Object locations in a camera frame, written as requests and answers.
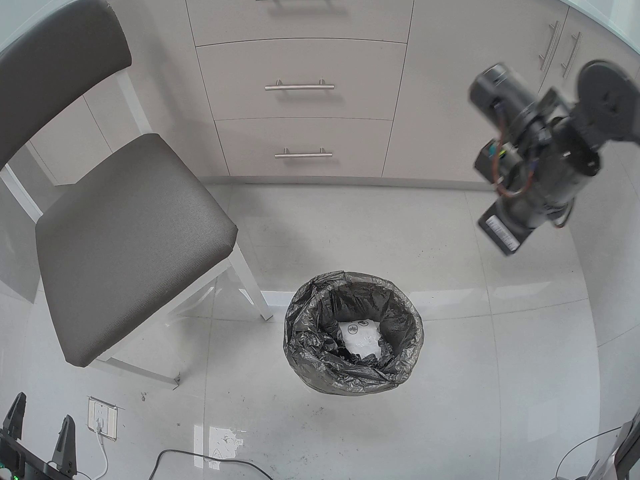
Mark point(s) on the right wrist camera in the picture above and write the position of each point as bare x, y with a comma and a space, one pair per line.
485, 165

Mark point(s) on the grey padded white-legged chair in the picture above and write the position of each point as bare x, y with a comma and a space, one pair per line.
140, 218

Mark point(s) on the beige cabinet with drawers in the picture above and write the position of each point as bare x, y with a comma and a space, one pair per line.
400, 93

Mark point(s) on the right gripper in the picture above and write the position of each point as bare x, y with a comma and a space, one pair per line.
550, 183

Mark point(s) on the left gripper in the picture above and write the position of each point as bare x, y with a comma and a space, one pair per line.
30, 460

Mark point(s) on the white printed wrapper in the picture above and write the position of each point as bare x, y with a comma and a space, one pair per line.
360, 340

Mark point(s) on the black plastic bag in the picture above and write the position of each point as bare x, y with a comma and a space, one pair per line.
310, 348

